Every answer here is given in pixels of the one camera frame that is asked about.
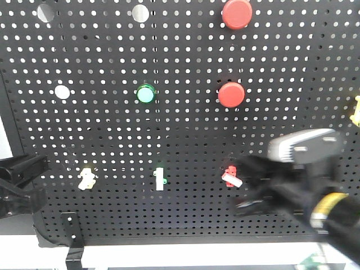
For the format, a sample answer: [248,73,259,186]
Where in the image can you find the lower red mushroom button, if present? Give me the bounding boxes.
[218,82,245,108]

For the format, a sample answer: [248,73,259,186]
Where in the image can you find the white height-adjustable table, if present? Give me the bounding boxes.
[0,216,360,270]

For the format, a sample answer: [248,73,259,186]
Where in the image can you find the yellow toggle switch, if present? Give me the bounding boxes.
[78,168,96,191]

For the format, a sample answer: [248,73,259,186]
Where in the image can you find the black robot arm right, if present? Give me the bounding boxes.
[234,156,359,263]

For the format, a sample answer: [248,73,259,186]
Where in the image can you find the red mushroom button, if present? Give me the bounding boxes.
[218,82,245,108]
[222,0,253,30]

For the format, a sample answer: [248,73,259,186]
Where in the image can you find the green toggle switch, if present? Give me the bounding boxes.
[153,167,167,191]

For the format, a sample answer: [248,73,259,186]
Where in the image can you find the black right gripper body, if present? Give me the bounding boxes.
[263,164,332,214]

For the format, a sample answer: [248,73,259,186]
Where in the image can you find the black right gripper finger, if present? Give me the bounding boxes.
[235,155,281,190]
[232,193,298,217]

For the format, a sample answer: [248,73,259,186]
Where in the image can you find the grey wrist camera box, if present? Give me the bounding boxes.
[267,128,344,165]

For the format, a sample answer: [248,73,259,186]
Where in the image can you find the left black table clamp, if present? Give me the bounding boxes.
[60,212,84,270]

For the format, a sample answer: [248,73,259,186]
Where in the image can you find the red toggle switch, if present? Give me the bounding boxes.
[221,165,243,188]

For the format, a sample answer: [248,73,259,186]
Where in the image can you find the upper red mushroom button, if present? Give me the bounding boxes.
[222,0,253,30]

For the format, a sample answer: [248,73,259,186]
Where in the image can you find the black perforated pegboard panel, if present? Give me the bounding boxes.
[1,1,359,247]

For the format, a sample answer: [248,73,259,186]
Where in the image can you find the yellow block handle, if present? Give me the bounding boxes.
[349,95,360,127]

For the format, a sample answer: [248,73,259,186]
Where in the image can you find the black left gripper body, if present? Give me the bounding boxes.
[1,155,48,219]

